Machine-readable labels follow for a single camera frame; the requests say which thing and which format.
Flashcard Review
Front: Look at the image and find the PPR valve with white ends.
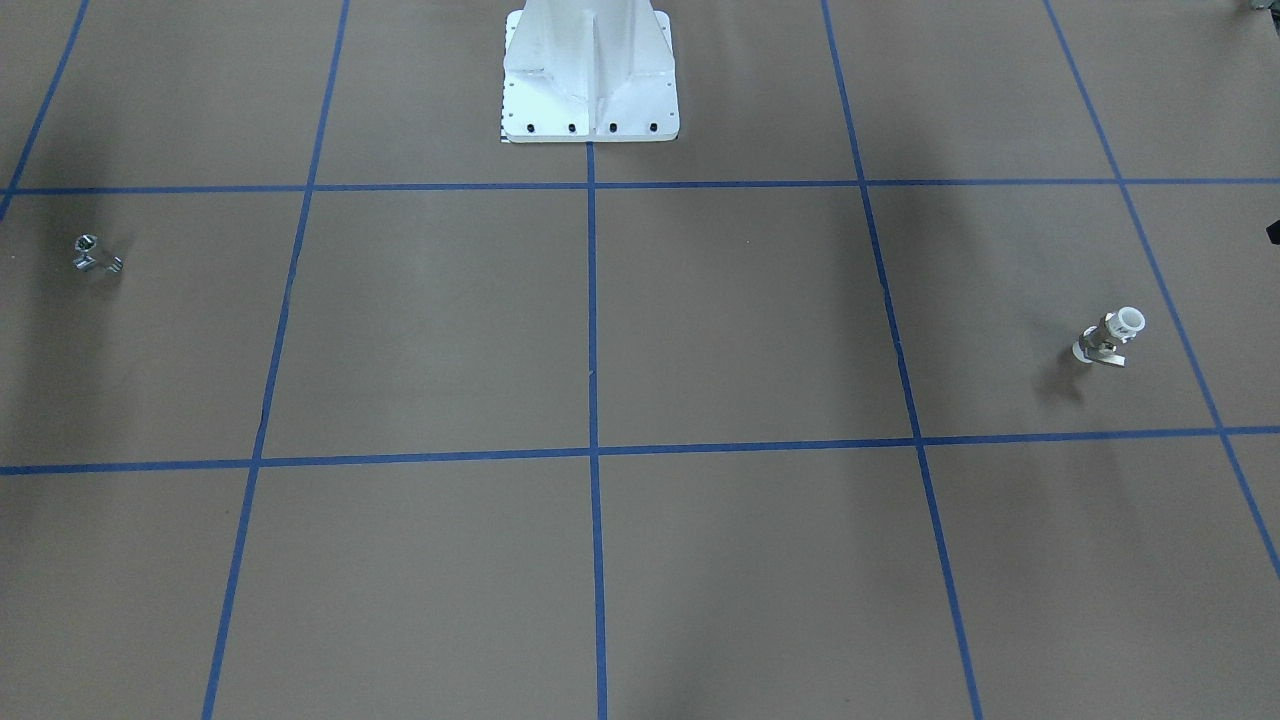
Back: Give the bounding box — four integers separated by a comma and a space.
1071, 306, 1146, 368

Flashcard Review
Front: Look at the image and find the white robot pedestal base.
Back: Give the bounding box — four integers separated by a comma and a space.
500, 1, 681, 143

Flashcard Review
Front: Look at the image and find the chrome tee pipe fitting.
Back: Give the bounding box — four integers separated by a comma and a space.
72, 234, 124, 274

